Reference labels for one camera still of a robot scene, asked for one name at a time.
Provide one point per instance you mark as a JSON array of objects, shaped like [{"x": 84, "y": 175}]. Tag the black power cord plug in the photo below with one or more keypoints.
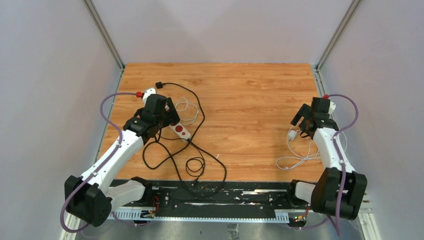
[{"x": 159, "y": 85}]

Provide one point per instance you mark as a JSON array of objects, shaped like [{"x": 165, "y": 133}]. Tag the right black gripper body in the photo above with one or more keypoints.
[{"x": 304, "y": 111}]

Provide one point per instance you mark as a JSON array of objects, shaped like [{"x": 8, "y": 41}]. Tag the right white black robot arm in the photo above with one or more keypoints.
[{"x": 340, "y": 189}]

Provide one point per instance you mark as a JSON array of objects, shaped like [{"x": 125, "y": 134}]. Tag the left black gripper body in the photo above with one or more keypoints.
[{"x": 169, "y": 117}]

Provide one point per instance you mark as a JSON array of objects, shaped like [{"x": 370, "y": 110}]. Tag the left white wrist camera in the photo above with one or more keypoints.
[{"x": 145, "y": 94}]

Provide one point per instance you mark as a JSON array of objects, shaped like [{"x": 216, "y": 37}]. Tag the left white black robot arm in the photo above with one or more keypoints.
[{"x": 112, "y": 159}]

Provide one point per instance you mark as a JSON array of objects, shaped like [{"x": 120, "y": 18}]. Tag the aluminium frame rail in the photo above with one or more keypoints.
[{"x": 238, "y": 202}]

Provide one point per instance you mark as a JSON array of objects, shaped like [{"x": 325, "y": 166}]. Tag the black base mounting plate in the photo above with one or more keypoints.
[{"x": 210, "y": 201}]

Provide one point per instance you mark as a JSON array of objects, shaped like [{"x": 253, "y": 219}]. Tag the white red power strip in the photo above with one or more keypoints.
[{"x": 181, "y": 132}]

